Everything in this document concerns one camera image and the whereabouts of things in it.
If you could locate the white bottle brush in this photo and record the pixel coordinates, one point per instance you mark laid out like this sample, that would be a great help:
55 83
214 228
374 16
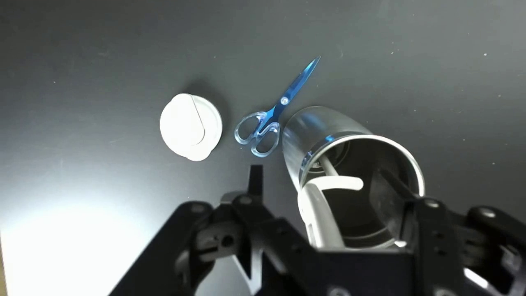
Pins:
318 215

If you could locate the white round lid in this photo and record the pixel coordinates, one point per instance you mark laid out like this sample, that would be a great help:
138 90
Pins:
189 126

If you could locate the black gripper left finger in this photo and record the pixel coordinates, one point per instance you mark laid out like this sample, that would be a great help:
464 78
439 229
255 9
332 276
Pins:
257 236

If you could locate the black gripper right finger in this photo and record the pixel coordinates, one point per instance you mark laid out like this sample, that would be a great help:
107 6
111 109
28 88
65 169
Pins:
454 248

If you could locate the blue scissors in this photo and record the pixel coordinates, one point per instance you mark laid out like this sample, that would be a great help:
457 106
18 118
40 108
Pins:
283 101

